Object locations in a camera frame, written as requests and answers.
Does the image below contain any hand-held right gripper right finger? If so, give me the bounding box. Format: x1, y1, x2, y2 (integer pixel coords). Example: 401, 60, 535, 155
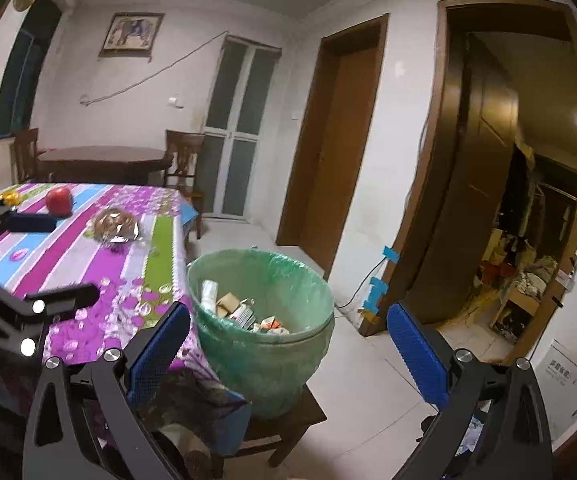
386, 301, 554, 480

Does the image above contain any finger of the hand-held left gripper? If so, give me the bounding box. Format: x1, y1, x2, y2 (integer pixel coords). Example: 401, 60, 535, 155
0, 262, 100, 361
0, 199, 57, 253

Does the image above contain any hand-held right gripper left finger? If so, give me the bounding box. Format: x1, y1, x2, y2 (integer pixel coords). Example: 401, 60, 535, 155
22, 301, 192, 480

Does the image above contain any tan cardboard block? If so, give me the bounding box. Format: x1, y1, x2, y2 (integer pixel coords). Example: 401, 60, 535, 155
217, 292, 242, 319

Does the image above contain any white medicine box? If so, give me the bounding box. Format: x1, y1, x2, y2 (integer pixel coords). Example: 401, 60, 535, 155
228, 301, 257, 331

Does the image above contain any green lined trash bin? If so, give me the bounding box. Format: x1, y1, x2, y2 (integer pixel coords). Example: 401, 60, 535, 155
187, 248, 337, 420

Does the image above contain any orange printed packet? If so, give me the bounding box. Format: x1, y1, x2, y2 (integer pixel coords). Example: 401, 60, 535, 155
253, 315, 290, 334

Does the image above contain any red apple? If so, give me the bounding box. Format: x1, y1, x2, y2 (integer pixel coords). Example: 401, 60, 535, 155
45, 186, 74, 218

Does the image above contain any floral striped tablecloth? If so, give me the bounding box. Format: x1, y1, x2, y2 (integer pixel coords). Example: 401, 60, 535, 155
0, 183, 252, 456

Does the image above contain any dark wooden chair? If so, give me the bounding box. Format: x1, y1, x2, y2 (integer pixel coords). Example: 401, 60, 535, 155
163, 130, 206, 241
11, 128, 40, 184

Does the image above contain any bread in plastic bag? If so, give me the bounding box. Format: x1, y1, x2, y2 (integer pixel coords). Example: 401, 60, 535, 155
90, 207, 142, 247

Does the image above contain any dark wooden table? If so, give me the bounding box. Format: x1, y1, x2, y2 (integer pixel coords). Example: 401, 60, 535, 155
37, 146, 173, 186

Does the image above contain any cluttered wooden bed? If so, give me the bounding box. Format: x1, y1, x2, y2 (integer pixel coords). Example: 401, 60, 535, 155
491, 230, 577, 347

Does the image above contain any dark wooden stool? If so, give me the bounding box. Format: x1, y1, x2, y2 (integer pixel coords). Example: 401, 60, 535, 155
228, 384, 328, 467

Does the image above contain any dark window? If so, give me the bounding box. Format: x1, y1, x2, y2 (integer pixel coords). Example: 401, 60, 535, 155
0, 0, 64, 142

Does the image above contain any white cardboard box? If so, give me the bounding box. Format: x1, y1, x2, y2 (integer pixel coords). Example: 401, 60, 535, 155
539, 340, 577, 422

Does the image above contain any open dark wooden door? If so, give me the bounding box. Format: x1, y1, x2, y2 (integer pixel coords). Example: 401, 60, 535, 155
403, 32, 520, 327

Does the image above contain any closed wooden door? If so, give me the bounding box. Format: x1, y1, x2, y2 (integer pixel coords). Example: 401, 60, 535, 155
276, 14, 389, 275

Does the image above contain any frosted glass double door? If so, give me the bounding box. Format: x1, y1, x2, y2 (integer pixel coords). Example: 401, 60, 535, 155
202, 35, 282, 221

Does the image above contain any thin wall cable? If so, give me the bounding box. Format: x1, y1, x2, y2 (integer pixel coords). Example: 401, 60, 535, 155
79, 30, 229, 107

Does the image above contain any framed wall picture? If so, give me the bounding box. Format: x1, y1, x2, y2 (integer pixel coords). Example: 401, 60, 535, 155
99, 12, 164, 58

